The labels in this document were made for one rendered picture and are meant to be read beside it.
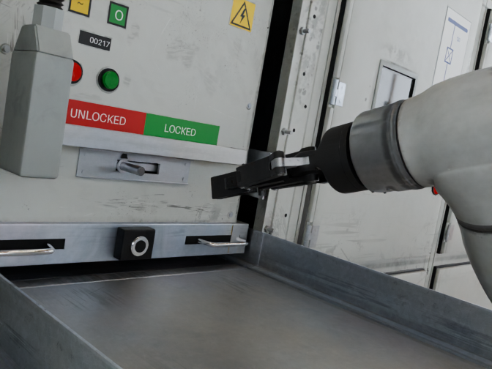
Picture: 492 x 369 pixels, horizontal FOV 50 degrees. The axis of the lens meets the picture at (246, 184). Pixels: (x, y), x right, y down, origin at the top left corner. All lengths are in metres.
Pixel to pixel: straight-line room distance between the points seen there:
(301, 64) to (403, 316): 0.50
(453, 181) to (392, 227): 0.91
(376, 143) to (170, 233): 0.49
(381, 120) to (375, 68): 0.70
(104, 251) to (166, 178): 0.16
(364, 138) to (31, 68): 0.38
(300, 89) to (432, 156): 0.59
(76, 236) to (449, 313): 0.56
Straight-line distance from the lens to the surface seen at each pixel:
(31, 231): 0.79
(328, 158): 0.56
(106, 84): 0.81
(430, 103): 0.50
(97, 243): 0.84
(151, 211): 0.90
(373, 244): 1.35
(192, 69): 0.92
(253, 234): 1.05
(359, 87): 1.18
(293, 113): 1.04
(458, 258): 1.91
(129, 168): 0.82
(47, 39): 0.67
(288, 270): 1.00
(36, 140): 0.66
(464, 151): 0.48
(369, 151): 0.53
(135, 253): 0.85
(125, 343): 0.63
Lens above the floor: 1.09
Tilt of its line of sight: 5 degrees down
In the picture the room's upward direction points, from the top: 10 degrees clockwise
